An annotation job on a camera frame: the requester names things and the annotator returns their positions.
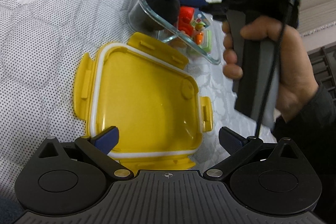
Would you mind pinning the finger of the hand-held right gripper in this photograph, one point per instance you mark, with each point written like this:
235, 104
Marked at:
194, 2

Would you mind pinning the person's right hand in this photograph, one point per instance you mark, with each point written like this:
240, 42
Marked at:
294, 69

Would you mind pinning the yellow plastic container lid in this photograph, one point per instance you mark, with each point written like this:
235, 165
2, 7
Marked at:
144, 98

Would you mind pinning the red toy block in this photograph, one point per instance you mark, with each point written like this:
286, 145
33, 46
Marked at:
185, 19

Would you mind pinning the small colourful toy packet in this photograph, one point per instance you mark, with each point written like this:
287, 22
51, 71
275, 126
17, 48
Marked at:
201, 19

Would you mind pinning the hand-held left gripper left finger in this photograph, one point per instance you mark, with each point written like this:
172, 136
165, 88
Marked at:
108, 139

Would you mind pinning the white quilted mattress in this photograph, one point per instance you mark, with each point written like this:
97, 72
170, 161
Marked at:
39, 56

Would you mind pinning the dark window with grille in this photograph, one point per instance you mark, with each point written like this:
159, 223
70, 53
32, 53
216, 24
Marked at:
324, 69

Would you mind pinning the clear glass container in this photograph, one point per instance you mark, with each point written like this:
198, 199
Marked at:
138, 19

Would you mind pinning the person's right forearm dark sleeve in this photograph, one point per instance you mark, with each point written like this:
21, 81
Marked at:
312, 121

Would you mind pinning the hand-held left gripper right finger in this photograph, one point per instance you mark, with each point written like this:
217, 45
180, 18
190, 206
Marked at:
231, 142

